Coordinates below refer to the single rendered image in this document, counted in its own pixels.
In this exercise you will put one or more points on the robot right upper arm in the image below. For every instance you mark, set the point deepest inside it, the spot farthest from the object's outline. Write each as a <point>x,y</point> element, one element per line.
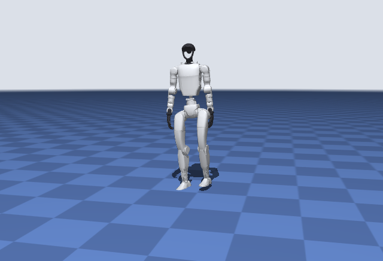
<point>173,80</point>

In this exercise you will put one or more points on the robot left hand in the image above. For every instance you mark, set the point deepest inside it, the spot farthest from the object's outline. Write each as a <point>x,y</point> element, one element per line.
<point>211,117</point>

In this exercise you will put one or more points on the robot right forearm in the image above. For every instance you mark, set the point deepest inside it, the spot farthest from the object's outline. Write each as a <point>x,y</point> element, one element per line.
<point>170,101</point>

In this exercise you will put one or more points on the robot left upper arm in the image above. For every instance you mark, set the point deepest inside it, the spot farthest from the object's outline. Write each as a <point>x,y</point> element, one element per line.
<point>206,78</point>

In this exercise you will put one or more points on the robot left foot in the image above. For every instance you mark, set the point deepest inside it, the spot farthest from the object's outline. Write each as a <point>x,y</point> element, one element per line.
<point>205,182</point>

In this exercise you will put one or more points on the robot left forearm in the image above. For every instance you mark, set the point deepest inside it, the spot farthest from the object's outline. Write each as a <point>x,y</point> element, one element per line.
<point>209,101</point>

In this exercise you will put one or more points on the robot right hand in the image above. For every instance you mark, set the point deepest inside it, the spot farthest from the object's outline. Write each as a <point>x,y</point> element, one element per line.
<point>169,118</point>

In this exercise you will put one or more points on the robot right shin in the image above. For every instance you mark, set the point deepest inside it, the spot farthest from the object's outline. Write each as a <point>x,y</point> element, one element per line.
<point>183,162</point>

